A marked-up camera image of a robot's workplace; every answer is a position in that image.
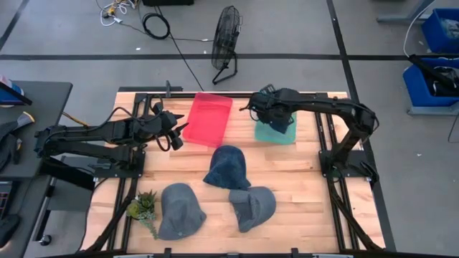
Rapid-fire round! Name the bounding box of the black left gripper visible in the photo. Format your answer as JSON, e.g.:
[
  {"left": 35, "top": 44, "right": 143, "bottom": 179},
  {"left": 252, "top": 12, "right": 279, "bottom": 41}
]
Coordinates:
[{"left": 151, "top": 110, "right": 190, "bottom": 140}]

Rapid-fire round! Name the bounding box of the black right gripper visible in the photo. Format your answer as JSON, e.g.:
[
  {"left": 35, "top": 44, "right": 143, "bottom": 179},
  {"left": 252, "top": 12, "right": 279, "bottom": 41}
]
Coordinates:
[{"left": 239, "top": 84, "right": 299, "bottom": 123}]

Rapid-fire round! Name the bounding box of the grey bucket hat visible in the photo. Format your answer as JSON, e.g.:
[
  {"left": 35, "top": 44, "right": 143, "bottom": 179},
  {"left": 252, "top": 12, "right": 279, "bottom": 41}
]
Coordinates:
[{"left": 157, "top": 182, "right": 208, "bottom": 242}]

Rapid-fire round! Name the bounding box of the grey cap with brim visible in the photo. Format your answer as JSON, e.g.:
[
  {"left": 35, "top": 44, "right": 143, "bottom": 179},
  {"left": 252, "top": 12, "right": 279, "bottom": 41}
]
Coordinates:
[{"left": 228, "top": 186, "right": 278, "bottom": 234}]

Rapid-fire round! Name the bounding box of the pink translucent plastic bin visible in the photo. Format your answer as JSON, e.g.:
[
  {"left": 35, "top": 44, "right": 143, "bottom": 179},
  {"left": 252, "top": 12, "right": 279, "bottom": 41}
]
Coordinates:
[{"left": 181, "top": 92, "right": 234, "bottom": 148}]

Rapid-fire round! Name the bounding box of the green translucent plastic bin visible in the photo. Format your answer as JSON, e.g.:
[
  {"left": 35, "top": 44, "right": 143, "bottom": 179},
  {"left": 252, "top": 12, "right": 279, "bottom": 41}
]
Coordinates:
[{"left": 254, "top": 112, "right": 298, "bottom": 146}]

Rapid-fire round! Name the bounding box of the black floor fan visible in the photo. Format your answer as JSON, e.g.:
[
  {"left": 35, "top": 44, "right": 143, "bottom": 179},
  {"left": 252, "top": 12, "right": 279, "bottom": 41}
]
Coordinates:
[{"left": 210, "top": 4, "right": 244, "bottom": 86}]

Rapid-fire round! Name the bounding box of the small green succulent plant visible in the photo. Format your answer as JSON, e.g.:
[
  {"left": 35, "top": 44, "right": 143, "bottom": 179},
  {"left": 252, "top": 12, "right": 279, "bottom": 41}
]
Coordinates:
[{"left": 126, "top": 189, "right": 160, "bottom": 240}]

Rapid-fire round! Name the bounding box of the dark grey side desk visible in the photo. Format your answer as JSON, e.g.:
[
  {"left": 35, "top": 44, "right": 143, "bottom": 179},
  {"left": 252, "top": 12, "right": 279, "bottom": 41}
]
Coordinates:
[{"left": 0, "top": 80, "right": 74, "bottom": 181}]

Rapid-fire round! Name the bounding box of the blue storage bin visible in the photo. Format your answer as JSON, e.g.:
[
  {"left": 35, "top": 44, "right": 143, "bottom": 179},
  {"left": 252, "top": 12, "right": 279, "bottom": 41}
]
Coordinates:
[
  {"left": 402, "top": 58, "right": 459, "bottom": 108},
  {"left": 420, "top": 7, "right": 459, "bottom": 55}
]

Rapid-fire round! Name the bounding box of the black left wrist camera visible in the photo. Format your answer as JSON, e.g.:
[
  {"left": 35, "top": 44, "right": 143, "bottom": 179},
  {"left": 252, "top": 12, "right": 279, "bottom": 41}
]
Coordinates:
[{"left": 167, "top": 129, "right": 185, "bottom": 152}]

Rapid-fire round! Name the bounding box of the long black floor cable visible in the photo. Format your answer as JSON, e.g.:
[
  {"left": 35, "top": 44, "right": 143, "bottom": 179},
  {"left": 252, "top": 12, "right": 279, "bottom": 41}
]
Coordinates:
[{"left": 156, "top": 6, "right": 205, "bottom": 92}]

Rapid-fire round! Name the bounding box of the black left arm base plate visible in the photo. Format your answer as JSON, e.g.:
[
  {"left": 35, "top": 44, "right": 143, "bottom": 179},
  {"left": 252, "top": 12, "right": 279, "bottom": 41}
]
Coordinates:
[{"left": 93, "top": 148, "right": 146, "bottom": 179}]

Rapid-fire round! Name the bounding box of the coiled black cable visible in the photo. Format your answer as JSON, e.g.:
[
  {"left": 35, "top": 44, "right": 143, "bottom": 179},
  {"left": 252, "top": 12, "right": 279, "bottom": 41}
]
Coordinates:
[{"left": 142, "top": 12, "right": 171, "bottom": 41}]

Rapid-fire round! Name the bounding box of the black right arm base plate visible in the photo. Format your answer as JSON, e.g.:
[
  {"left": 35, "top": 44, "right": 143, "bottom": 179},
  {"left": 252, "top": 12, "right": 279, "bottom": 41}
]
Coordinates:
[{"left": 318, "top": 149, "right": 378, "bottom": 179}]

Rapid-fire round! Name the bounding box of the black aluminium table frame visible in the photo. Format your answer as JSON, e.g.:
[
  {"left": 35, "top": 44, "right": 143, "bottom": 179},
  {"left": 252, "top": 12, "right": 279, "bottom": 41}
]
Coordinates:
[{"left": 82, "top": 91, "right": 387, "bottom": 258}]

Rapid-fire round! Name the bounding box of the white cable bundle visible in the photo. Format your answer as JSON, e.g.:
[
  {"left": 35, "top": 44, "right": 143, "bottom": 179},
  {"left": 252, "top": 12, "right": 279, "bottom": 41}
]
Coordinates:
[{"left": 95, "top": 0, "right": 139, "bottom": 27}]

